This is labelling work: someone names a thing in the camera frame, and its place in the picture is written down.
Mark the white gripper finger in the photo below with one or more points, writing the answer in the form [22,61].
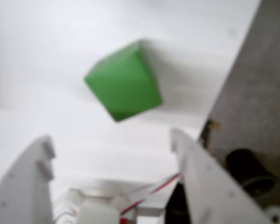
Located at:
[21,186]
[207,186]

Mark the green cube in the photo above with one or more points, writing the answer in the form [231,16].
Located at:
[123,86]

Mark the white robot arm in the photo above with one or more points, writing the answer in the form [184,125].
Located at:
[98,205]

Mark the black table clamp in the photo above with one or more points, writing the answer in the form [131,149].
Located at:
[245,163]

